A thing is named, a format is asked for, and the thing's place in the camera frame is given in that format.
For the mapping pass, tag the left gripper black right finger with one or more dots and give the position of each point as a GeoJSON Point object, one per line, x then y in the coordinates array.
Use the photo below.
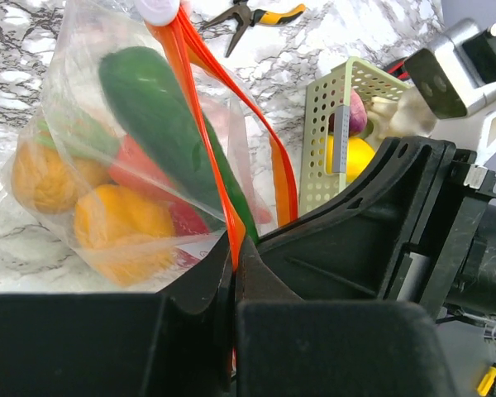
{"type": "Point", "coordinates": [286, 346]}

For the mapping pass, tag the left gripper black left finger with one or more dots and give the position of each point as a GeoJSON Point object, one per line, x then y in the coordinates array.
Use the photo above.
{"type": "Point", "coordinates": [176, 342]}

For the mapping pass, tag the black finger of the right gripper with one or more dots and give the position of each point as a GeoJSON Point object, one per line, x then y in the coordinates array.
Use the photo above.
{"type": "Point", "coordinates": [349, 247]}

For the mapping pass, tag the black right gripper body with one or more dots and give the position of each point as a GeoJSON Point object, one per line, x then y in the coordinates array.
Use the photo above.
{"type": "Point", "coordinates": [451, 259]}

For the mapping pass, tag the yellow toy mango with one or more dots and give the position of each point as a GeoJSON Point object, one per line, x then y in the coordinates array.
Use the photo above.
{"type": "Point", "coordinates": [359, 155]}

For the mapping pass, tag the yellow toy bell pepper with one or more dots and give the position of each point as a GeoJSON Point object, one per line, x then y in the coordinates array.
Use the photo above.
{"type": "Point", "coordinates": [126, 236]}

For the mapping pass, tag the green perforated plastic basket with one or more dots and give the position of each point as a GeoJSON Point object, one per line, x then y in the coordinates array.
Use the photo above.
{"type": "Point", "coordinates": [326, 126]}

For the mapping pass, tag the purple toy onion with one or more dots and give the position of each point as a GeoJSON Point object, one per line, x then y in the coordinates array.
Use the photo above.
{"type": "Point", "coordinates": [358, 117]}

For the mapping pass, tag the orange toy carrot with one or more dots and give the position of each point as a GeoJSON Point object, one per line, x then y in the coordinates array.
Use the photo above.
{"type": "Point", "coordinates": [126, 163]}

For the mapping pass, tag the clear zip bag orange zipper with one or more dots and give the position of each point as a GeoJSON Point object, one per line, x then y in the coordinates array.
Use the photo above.
{"type": "Point", "coordinates": [48, 255]}

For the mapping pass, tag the orange yellow toy fruit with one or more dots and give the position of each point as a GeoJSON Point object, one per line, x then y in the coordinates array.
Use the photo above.
{"type": "Point", "coordinates": [41, 180]}

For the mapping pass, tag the green toy chili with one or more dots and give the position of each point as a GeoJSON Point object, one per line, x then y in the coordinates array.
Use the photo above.
{"type": "Point", "coordinates": [144, 96]}

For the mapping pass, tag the white toy garlic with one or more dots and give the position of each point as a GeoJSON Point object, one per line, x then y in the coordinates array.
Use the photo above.
{"type": "Point", "coordinates": [409, 116]}

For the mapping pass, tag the red black tool behind basket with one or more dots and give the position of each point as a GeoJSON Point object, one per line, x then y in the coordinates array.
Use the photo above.
{"type": "Point", "coordinates": [397, 70]}

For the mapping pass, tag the yellow black needle-nose pliers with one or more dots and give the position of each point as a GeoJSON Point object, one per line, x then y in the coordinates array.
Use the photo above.
{"type": "Point", "coordinates": [245, 17]}

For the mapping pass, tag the yellow handled screwdriver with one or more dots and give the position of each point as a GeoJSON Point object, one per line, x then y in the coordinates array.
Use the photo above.
{"type": "Point", "coordinates": [488, 381]}

